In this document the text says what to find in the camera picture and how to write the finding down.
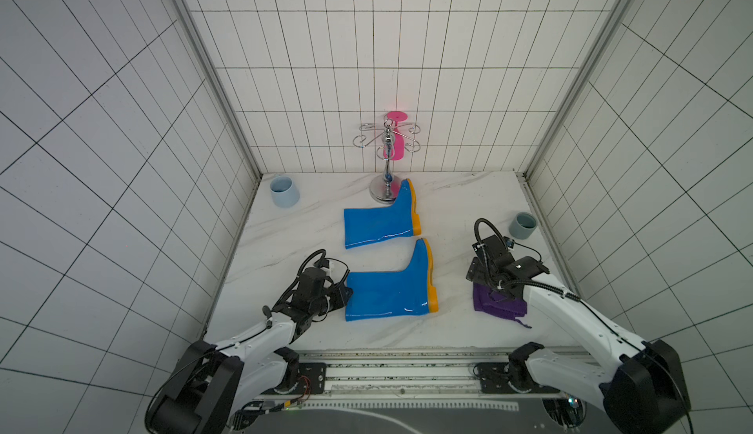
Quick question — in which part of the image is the purple cloth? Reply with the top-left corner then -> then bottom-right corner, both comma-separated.
473,283 -> 529,328

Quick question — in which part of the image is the blue rubber boot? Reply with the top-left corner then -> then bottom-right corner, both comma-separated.
343,179 -> 422,249
345,238 -> 439,322

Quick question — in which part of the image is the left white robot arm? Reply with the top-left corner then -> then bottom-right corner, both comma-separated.
143,259 -> 353,433

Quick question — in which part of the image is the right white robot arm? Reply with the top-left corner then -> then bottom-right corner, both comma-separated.
467,236 -> 691,433

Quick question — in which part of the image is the grey-green cup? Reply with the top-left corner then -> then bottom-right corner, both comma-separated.
508,212 -> 538,241

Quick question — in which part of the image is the light blue cup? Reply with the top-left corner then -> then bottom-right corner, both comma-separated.
270,175 -> 300,209

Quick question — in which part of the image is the chrome hook stand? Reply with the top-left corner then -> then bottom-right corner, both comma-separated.
353,116 -> 422,205

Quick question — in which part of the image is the pink hanging brush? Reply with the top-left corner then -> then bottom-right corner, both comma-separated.
384,111 -> 408,162

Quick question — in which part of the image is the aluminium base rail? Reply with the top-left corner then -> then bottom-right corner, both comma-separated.
246,348 -> 589,403

